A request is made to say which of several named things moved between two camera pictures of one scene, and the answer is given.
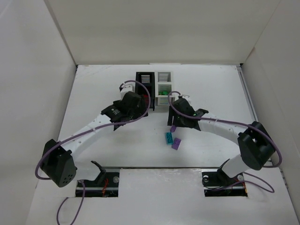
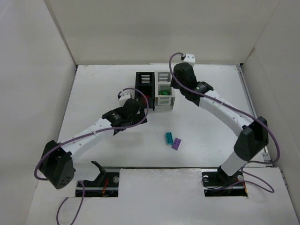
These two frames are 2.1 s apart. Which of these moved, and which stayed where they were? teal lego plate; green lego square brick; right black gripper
Moved: right black gripper
Stayed: green lego square brick; teal lego plate
